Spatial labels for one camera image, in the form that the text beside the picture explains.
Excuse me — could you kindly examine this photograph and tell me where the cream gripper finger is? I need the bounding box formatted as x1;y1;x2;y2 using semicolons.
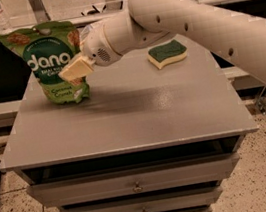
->
59;53;95;82

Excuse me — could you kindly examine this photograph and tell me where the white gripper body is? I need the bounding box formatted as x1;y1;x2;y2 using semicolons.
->
80;20;122;67

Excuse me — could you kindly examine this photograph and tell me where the green Dang rice chip bag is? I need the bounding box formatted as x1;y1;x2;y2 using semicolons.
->
0;21;90;104

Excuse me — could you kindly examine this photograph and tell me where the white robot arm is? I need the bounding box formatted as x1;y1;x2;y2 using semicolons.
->
60;0;266;85

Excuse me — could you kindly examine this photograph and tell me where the green and yellow sponge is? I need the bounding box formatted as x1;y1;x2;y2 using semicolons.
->
148;39;187;69

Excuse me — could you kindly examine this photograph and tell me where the grey drawer cabinet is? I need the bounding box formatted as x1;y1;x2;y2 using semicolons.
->
0;41;257;211

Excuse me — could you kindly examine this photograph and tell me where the top grey drawer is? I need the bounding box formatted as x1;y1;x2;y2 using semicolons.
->
27;153;239;207

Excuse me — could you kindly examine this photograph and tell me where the middle grey drawer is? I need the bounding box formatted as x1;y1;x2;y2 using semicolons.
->
61;186;222;212

